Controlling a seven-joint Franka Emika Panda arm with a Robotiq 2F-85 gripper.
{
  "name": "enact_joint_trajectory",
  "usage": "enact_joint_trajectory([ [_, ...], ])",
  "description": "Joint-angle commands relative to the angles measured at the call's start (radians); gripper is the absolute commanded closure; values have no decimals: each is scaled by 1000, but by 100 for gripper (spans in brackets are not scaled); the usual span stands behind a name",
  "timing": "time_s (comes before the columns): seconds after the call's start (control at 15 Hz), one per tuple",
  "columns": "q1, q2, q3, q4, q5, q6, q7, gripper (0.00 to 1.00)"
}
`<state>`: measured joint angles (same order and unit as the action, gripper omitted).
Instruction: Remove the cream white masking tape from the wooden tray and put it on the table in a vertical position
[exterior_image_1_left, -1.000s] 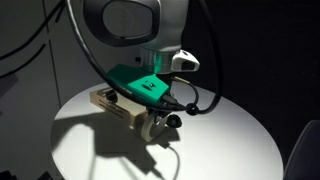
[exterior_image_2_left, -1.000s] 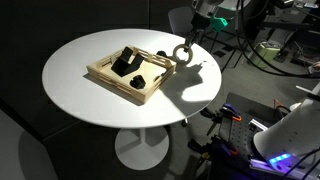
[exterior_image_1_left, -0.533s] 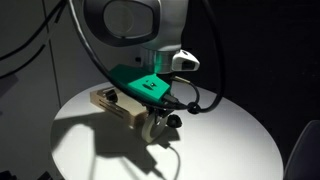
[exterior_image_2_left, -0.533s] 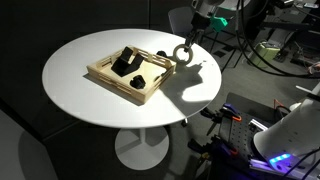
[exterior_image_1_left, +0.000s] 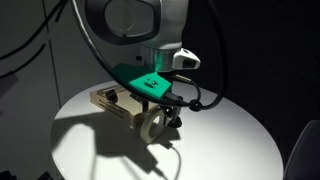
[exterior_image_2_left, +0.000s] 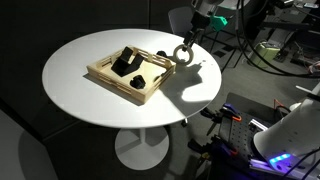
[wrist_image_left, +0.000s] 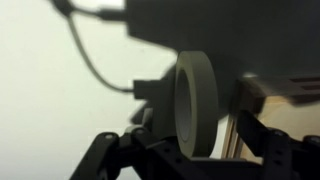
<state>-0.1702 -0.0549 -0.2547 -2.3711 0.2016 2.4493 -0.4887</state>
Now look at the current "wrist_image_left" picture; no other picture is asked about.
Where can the square wooden tray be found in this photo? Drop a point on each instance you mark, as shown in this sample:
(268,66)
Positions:
(286,116)

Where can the cream white masking tape roll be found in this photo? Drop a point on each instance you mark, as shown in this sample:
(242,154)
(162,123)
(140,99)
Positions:
(200,100)

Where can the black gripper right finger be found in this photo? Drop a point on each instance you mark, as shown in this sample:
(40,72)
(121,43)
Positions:
(276,153)

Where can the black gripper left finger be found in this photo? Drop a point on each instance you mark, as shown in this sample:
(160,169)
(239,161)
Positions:
(106,156)

